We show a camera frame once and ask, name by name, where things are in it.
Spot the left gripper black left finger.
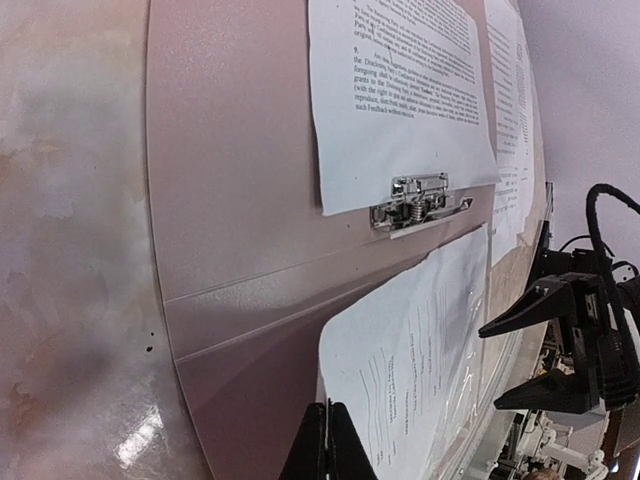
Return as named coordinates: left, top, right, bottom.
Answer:
left=279, top=403, right=328, bottom=480

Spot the metal folder clip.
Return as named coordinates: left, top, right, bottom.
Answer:
left=369, top=173, right=474, bottom=240

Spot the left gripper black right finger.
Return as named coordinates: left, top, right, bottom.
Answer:
left=326, top=402, right=377, bottom=480

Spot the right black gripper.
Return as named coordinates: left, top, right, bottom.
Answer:
left=478, top=249, right=639, bottom=414

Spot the white sheet dense English text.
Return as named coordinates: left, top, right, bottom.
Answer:
left=308, top=1, right=498, bottom=216

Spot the white printed sheet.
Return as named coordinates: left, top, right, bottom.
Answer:
left=485, top=1, right=535, bottom=264
left=318, top=225, right=489, bottom=479

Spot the pink-brown file folder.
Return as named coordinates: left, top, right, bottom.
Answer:
left=146, top=1, right=545, bottom=479

